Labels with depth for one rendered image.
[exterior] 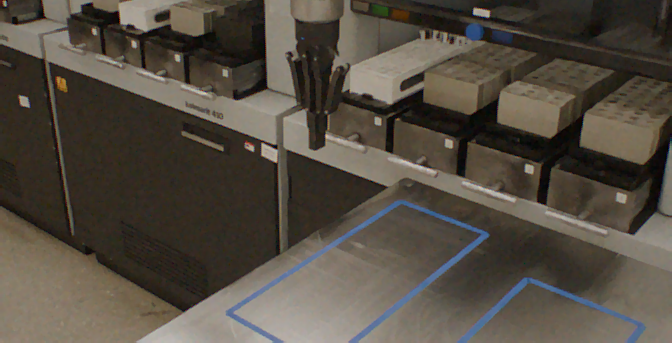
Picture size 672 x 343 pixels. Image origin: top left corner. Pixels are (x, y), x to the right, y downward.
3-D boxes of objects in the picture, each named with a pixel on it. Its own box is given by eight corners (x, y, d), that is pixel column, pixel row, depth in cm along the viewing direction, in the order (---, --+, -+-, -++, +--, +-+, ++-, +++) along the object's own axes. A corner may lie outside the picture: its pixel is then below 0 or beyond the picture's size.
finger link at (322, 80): (326, 49, 136) (332, 50, 135) (327, 110, 140) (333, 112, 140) (311, 54, 133) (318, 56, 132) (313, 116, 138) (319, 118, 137)
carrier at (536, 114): (562, 136, 135) (566, 103, 132) (556, 140, 133) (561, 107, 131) (501, 118, 141) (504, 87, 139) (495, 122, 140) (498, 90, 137)
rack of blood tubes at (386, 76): (431, 59, 176) (433, 32, 173) (470, 69, 170) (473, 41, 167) (348, 97, 155) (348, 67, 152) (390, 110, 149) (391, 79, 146)
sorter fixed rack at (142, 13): (210, 4, 215) (208, -19, 213) (236, 11, 210) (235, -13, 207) (119, 28, 194) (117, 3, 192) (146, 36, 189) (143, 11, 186)
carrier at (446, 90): (482, 113, 143) (485, 82, 141) (476, 117, 142) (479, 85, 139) (427, 98, 150) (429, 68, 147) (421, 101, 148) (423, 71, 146)
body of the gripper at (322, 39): (351, 17, 132) (350, 70, 136) (312, 8, 137) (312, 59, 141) (322, 27, 127) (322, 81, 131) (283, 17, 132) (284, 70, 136)
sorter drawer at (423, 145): (553, 62, 196) (558, 27, 192) (608, 75, 188) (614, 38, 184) (378, 162, 144) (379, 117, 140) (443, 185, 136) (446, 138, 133)
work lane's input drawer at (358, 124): (497, 50, 204) (501, 15, 200) (547, 61, 196) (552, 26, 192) (313, 140, 153) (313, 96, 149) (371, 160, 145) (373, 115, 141)
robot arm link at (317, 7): (313, -26, 136) (314, 8, 138) (277, -16, 129) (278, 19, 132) (356, -18, 130) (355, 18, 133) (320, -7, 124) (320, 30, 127)
